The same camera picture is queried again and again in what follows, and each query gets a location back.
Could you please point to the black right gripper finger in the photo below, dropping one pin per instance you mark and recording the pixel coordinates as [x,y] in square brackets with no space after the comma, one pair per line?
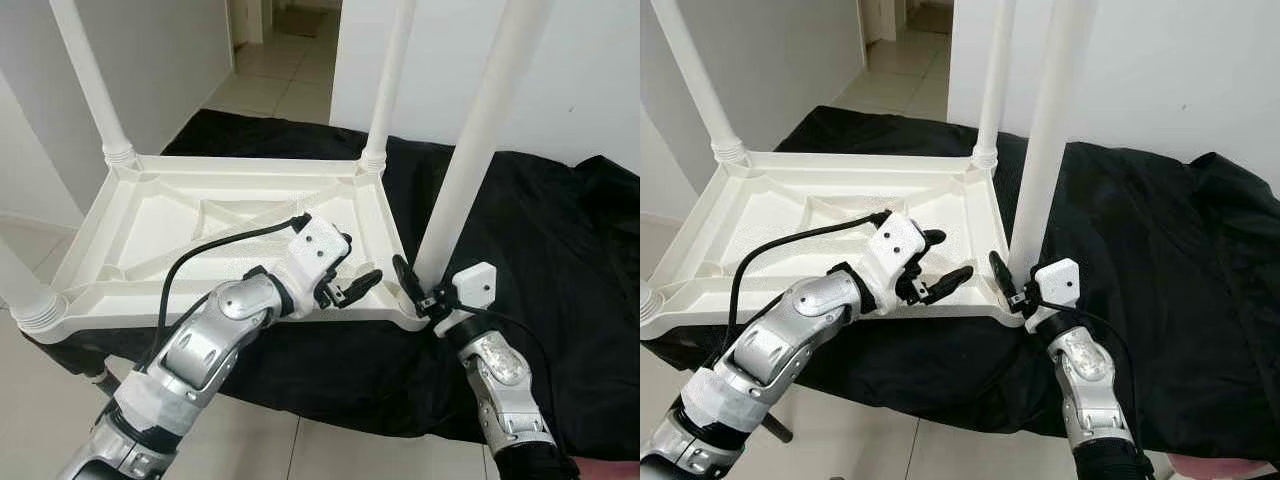
[1002,275]
[408,280]

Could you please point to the pale door frame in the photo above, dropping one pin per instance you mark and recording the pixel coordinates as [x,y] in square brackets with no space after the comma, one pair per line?
[872,20]
[240,20]

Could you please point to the pink round seat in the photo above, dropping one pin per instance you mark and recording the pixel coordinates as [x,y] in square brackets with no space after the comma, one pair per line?
[1220,468]
[610,470]

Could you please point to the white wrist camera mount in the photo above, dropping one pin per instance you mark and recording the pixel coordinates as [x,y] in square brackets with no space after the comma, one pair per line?
[1058,280]
[475,283]
[895,240]
[315,245]

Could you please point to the white plastic table top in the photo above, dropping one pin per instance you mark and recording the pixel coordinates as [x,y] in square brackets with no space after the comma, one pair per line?
[790,215]
[170,215]

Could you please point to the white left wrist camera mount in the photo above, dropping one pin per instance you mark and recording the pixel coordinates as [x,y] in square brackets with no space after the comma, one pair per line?
[895,240]
[315,245]

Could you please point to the black metal table leg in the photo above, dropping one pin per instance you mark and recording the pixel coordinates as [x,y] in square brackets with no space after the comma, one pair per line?
[778,430]
[100,378]

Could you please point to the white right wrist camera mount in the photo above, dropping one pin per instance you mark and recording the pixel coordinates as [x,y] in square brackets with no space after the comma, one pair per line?
[1058,280]
[475,283]

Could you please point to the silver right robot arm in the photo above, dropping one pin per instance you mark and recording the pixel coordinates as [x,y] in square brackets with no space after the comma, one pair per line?
[500,370]
[1085,370]

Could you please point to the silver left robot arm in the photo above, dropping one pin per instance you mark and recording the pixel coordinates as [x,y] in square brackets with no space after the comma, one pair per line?
[780,350]
[200,350]

